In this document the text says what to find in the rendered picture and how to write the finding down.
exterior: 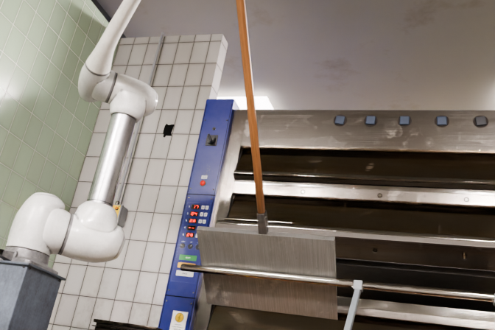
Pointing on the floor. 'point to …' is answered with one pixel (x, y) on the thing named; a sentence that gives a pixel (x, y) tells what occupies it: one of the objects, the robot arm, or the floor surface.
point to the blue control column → (208, 160)
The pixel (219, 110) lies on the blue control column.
